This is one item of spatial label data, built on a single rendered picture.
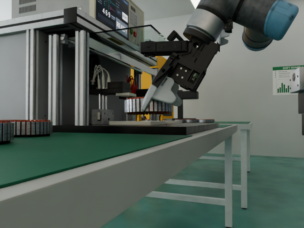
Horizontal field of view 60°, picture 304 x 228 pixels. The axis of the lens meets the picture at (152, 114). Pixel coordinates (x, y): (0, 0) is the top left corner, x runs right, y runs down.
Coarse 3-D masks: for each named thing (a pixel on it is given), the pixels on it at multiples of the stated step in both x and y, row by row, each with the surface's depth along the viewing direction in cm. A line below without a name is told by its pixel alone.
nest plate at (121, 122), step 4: (112, 124) 88; (116, 124) 87; (120, 124) 87; (124, 124) 86; (128, 124) 85; (132, 124) 85; (136, 124) 84; (140, 124) 84; (144, 124) 83; (148, 124) 83; (152, 124) 84; (156, 124) 88
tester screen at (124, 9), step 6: (102, 0) 95; (108, 0) 99; (114, 0) 103; (120, 0) 108; (102, 6) 95; (108, 6) 99; (114, 6) 103; (120, 6) 108; (126, 6) 113; (114, 12) 103; (126, 12) 113; (96, 18) 91; (108, 18) 99; (114, 18) 103; (120, 18) 108; (108, 24) 99; (114, 24) 103; (126, 24) 113
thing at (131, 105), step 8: (128, 104) 57; (136, 104) 57; (152, 104) 56; (160, 104) 56; (168, 104) 58; (128, 112) 58; (136, 112) 57; (144, 112) 56; (152, 112) 56; (160, 112) 57; (168, 112) 59
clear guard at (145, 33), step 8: (96, 32) 83; (104, 32) 82; (112, 32) 82; (120, 32) 82; (128, 32) 82; (136, 32) 82; (144, 32) 82; (152, 32) 82; (96, 40) 91; (104, 40) 91; (112, 40) 91; (120, 40) 91; (128, 40) 91; (136, 40) 91; (144, 40) 91; (152, 40) 91; (160, 40) 91; (112, 48) 101; (120, 48) 101; (128, 48) 101; (136, 48) 101
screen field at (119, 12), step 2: (116, 8) 105; (118, 8) 106; (116, 10) 105; (118, 10) 106; (120, 10) 108; (116, 12) 105; (118, 12) 106; (120, 12) 108; (122, 12) 109; (118, 14) 106; (120, 14) 108; (122, 14) 109; (124, 14) 111; (120, 16) 108; (122, 16) 109; (124, 16) 111; (126, 16) 113; (122, 18) 109; (124, 18) 111; (126, 18) 113; (126, 20) 113
